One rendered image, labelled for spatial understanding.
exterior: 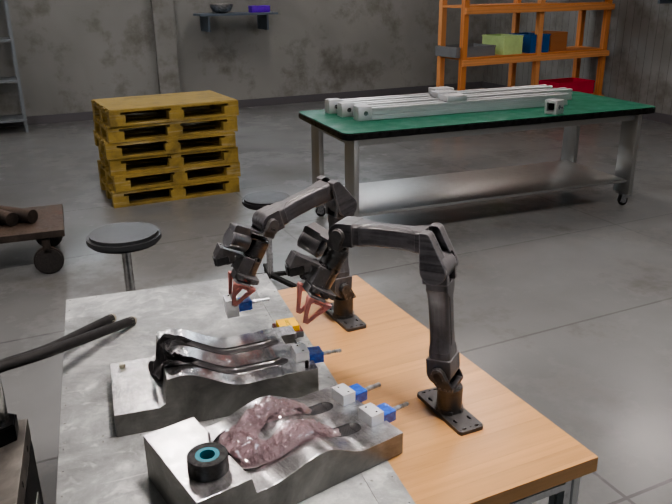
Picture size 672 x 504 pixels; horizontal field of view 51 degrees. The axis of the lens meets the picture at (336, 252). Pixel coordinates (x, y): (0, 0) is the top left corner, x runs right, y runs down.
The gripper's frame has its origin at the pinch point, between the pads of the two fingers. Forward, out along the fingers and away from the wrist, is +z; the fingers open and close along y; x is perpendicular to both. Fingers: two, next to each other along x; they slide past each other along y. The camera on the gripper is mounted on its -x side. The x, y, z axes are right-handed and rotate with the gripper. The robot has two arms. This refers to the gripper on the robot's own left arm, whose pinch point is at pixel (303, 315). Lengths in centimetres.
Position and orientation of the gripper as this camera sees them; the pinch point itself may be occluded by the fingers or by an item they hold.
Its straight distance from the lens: 181.6
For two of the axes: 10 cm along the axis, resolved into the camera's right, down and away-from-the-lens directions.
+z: -4.7, 8.7, 1.6
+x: 8.3, 3.6, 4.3
